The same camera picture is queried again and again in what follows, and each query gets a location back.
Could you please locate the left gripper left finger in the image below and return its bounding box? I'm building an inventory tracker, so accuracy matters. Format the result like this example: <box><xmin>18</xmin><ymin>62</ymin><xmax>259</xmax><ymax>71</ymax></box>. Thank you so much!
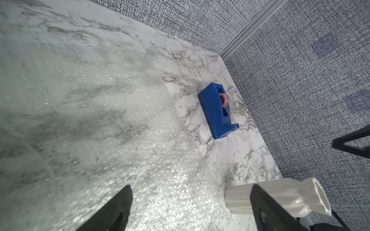
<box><xmin>77</xmin><ymin>185</ymin><xmax>133</xmax><ymax>231</ymax></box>

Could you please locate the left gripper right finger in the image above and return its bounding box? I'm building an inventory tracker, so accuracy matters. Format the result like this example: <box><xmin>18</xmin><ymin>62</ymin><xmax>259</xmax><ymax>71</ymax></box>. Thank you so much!
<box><xmin>250</xmin><ymin>184</ymin><xmax>306</xmax><ymax>231</ymax></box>

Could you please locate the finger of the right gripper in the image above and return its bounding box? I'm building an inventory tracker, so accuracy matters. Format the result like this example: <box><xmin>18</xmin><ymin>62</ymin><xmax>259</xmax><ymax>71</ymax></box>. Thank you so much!
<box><xmin>331</xmin><ymin>124</ymin><xmax>370</xmax><ymax>159</ymax></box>

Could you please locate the white ribbed ceramic vase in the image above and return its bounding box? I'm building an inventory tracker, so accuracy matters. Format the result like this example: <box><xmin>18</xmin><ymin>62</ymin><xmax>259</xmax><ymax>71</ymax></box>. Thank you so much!
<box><xmin>225</xmin><ymin>177</ymin><xmax>332</xmax><ymax>218</ymax></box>

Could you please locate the clear bubble wrap sheet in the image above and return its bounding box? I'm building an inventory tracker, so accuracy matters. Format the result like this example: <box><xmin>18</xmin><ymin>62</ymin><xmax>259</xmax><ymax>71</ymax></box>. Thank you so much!
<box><xmin>1</xmin><ymin>38</ymin><xmax>221</xmax><ymax>231</ymax></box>

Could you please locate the blue tape dispenser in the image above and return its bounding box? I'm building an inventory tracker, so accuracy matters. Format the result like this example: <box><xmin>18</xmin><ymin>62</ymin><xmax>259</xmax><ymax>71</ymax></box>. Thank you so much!
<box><xmin>198</xmin><ymin>83</ymin><xmax>240</xmax><ymax>140</ymax></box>

